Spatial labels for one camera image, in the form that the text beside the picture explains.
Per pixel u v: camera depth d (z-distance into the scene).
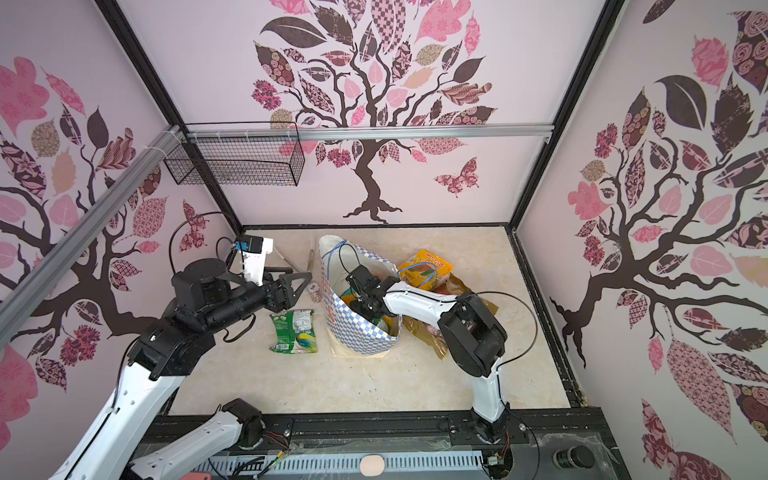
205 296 0.43
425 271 0.98
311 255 1.10
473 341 0.49
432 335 0.85
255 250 0.51
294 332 0.88
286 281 0.53
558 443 0.73
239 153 0.95
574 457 0.63
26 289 0.51
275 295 0.53
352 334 0.74
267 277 0.53
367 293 0.70
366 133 0.92
